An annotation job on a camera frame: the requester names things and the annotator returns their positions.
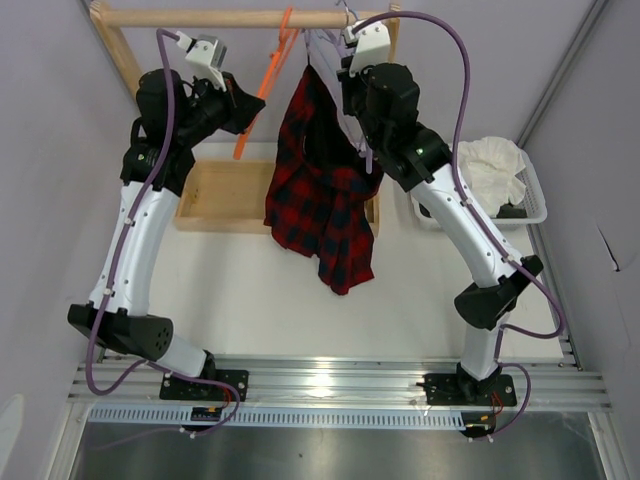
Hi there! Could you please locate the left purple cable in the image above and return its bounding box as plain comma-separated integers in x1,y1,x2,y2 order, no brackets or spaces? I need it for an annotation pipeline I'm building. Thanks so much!
83,27,201,397

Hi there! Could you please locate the wooden clothes rack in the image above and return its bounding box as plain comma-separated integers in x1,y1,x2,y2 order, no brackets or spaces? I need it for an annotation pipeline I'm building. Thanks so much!
89,1,378,234

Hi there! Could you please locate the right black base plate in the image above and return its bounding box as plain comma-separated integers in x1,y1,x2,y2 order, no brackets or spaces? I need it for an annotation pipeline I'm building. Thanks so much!
416,368,517,407

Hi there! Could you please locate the slotted cable duct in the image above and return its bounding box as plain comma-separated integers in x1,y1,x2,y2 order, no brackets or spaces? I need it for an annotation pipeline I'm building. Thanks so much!
89,404,465,431

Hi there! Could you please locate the aluminium mounting rail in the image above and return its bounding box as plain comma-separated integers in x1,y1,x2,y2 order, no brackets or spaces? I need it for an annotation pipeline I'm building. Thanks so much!
67,352,613,413

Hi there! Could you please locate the white plastic basket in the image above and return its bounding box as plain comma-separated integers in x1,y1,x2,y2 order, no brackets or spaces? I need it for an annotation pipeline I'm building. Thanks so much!
412,147,549,231

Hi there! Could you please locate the white crumpled cloth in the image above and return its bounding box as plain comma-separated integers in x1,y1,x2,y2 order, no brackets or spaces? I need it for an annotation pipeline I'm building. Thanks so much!
457,136,527,218

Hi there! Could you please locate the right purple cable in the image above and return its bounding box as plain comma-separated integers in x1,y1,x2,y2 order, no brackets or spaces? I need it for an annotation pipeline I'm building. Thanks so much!
349,11,567,441

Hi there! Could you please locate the light blue wire hanger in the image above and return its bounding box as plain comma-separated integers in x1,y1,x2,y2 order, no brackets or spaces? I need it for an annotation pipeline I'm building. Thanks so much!
316,0,360,58

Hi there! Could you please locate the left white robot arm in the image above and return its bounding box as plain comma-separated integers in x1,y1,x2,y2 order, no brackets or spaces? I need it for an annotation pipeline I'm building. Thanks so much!
67,69,265,400

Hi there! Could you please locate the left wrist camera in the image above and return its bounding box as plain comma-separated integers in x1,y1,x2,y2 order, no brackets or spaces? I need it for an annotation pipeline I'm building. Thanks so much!
176,31,227,92

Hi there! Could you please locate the black garment in basket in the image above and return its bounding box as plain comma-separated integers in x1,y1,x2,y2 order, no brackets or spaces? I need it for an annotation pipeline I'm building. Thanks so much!
495,203,527,220

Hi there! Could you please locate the red black plaid skirt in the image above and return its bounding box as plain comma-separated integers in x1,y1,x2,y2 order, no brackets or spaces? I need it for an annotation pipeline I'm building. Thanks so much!
264,66,384,295

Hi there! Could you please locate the purple cable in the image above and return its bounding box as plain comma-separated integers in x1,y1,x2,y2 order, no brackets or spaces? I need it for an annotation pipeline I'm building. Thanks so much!
83,27,201,397
349,11,567,441

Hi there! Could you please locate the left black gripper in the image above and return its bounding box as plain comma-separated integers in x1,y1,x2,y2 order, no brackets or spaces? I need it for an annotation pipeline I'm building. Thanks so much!
176,69,265,148

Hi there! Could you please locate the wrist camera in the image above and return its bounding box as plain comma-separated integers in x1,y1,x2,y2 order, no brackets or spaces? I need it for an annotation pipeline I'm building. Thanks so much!
342,21,391,77
176,31,227,92

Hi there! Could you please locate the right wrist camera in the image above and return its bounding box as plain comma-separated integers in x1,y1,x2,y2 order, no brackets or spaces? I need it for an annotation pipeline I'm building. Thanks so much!
342,21,391,77

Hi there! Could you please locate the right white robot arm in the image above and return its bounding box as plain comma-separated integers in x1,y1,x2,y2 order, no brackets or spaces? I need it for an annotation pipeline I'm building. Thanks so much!
337,56,542,405

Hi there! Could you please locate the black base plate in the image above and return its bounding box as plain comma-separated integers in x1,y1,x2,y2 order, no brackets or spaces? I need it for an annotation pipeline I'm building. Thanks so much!
416,368,517,407
159,369,250,402

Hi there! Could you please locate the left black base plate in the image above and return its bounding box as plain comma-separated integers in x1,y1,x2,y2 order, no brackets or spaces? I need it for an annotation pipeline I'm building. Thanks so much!
159,369,250,402

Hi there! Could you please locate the orange plastic hanger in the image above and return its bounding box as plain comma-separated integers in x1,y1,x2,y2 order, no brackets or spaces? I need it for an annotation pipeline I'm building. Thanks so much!
233,6,300,160

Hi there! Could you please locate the lilac plastic hanger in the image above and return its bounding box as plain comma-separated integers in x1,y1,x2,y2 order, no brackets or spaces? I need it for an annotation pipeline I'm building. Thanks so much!
303,29,373,174

